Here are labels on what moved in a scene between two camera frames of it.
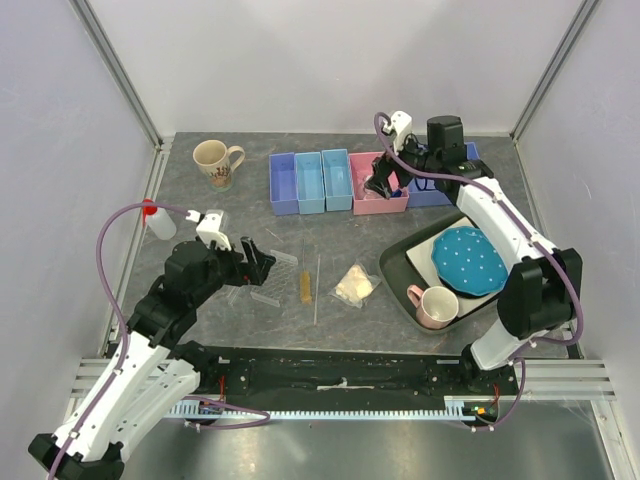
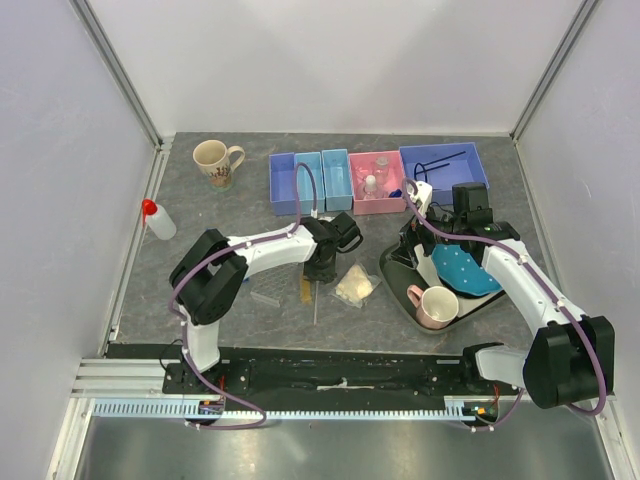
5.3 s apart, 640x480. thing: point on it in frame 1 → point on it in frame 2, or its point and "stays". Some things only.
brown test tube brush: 305,280 stays
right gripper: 382,167 → 416,229
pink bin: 366,201 stays
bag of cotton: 356,287 stays
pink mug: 437,306 stays
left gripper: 255,270 → 328,275
